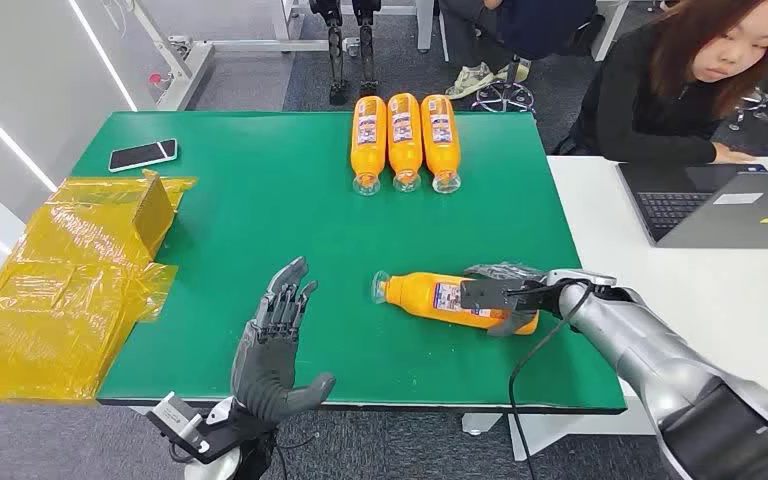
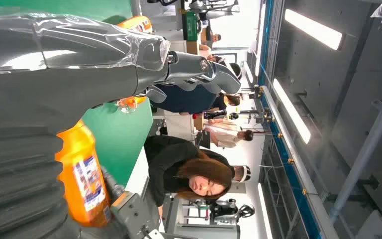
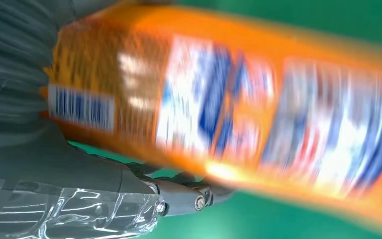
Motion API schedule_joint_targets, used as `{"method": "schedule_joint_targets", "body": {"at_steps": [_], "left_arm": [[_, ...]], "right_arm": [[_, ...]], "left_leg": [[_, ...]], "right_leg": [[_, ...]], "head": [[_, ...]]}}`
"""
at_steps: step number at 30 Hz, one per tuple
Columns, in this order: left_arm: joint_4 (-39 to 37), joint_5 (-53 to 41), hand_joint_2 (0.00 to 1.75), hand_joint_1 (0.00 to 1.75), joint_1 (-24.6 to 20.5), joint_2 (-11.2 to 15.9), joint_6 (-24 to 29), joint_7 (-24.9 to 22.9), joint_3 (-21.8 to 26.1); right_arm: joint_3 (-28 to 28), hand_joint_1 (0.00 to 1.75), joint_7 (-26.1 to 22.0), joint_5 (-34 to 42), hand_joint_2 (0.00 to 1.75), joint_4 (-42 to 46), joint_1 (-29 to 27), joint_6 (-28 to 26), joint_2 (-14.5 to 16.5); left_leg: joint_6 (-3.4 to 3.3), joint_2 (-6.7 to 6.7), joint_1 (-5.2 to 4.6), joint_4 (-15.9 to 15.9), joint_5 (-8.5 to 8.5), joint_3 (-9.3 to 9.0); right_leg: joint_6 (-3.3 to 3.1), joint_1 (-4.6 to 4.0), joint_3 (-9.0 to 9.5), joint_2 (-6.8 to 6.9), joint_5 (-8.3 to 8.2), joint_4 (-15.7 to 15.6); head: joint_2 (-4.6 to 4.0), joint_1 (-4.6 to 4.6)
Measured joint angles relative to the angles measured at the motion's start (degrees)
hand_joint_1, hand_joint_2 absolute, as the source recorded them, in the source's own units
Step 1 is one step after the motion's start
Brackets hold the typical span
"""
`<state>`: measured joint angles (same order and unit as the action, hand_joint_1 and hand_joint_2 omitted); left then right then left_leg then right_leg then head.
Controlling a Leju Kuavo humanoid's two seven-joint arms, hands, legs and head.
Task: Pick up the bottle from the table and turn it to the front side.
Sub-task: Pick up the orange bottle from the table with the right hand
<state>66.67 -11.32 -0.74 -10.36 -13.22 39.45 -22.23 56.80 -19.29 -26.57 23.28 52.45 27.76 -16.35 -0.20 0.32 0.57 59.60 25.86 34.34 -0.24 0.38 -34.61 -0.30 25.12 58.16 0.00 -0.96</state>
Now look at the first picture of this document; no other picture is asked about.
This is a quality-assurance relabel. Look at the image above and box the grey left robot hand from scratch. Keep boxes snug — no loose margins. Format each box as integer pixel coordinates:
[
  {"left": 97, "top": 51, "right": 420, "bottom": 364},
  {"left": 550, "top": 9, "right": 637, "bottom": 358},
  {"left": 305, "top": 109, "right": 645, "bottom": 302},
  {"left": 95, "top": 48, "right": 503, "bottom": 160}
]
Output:
[{"left": 230, "top": 256, "right": 338, "bottom": 425}]

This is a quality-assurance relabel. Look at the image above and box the yellow film wrapped cardboard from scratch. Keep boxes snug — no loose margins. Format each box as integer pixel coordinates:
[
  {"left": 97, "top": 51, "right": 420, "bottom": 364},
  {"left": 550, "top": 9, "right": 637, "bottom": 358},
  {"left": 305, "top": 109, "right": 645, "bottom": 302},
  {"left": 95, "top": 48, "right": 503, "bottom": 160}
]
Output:
[{"left": 0, "top": 169, "right": 198, "bottom": 405}]

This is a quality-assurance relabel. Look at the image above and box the black robot leg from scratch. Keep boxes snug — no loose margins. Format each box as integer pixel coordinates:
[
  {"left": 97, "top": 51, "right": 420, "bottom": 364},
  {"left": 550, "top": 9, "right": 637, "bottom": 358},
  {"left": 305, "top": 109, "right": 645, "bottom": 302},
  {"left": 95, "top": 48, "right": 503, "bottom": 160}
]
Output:
[
  {"left": 350, "top": 0, "right": 383, "bottom": 99},
  {"left": 309, "top": 0, "right": 352, "bottom": 107}
]

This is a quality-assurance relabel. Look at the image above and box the white metal stand frame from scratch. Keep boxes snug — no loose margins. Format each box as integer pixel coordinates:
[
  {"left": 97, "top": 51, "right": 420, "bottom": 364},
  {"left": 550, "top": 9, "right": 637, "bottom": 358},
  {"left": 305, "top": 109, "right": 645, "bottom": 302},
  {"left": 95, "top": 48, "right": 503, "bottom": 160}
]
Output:
[{"left": 112, "top": 0, "right": 362, "bottom": 112}]

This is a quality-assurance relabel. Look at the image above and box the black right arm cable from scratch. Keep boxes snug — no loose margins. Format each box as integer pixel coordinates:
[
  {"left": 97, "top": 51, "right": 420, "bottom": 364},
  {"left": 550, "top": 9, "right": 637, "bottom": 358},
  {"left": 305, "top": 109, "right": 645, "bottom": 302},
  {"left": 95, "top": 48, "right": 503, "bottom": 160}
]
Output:
[{"left": 507, "top": 283, "right": 595, "bottom": 480}]

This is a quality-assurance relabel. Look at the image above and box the open black laptop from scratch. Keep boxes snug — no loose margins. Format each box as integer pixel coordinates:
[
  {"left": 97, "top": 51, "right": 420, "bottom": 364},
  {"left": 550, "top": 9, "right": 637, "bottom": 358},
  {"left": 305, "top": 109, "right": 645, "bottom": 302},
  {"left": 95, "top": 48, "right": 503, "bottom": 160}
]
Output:
[{"left": 615, "top": 162, "right": 768, "bottom": 243}]

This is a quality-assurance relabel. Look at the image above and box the white desk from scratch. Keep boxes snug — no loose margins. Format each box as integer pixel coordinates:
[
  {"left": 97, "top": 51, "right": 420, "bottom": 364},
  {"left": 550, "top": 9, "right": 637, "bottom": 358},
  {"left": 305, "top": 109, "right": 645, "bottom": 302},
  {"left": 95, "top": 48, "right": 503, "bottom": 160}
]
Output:
[{"left": 508, "top": 155, "right": 768, "bottom": 463}]

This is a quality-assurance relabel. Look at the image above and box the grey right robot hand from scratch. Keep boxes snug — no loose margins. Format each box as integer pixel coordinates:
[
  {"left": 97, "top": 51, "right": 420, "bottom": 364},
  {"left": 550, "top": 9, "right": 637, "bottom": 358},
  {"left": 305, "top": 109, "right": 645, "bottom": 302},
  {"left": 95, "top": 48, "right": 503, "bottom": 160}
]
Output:
[{"left": 463, "top": 262, "right": 558, "bottom": 338}]

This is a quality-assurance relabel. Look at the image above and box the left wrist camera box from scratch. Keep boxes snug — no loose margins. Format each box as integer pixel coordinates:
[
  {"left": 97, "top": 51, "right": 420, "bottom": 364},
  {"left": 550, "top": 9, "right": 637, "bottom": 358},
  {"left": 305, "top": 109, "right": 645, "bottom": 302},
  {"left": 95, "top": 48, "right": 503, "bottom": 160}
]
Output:
[{"left": 146, "top": 391, "right": 226, "bottom": 465}]

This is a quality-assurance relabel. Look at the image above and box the black smartphone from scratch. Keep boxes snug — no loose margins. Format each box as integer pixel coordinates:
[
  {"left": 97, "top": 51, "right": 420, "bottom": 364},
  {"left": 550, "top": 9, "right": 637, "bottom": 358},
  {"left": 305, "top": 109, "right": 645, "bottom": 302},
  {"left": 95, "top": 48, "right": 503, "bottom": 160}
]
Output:
[{"left": 108, "top": 138, "right": 179, "bottom": 174}]

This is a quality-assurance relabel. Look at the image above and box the chrome office chair base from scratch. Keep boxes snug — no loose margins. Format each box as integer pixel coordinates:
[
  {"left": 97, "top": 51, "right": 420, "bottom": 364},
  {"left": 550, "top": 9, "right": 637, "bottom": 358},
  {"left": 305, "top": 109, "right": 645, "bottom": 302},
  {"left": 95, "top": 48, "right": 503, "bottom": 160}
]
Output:
[
  {"left": 471, "top": 56, "right": 536, "bottom": 115},
  {"left": 728, "top": 86, "right": 768, "bottom": 132}
]

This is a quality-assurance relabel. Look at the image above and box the orange juice bottle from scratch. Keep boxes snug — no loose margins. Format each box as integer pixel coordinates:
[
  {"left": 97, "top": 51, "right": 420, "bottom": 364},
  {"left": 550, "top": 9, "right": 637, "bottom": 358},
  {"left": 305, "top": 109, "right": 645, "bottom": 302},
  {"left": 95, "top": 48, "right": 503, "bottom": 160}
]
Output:
[
  {"left": 370, "top": 270, "right": 541, "bottom": 337},
  {"left": 420, "top": 93, "right": 463, "bottom": 195},
  {"left": 350, "top": 95, "right": 389, "bottom": 197},
  {"left": 386, "top": 92, "right": 424, "bottom": 194}
]

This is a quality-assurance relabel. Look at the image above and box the seated person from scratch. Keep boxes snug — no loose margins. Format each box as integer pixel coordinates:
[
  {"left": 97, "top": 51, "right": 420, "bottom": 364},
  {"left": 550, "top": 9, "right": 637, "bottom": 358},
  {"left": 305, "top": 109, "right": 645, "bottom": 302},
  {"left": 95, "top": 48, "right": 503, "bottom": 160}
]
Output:
[{"left": 438, "top": 0, "right": 607, "bottom": 101}]

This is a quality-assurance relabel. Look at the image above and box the grey laptop lid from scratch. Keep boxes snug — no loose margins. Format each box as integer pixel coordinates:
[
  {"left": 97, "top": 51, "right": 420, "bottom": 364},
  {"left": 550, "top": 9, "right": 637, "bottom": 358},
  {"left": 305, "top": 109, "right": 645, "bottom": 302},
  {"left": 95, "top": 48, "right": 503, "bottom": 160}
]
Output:
[{"left": 655, "top": 170, "right": 768, "bottom": 250}]

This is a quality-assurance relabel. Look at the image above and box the green table mat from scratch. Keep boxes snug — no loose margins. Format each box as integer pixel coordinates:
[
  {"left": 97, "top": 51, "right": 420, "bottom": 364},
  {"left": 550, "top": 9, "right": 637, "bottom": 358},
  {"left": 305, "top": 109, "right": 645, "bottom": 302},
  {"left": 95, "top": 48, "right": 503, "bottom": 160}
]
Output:
[{"left": 69, "top": 110, "right": 627, "bottom": 415}]

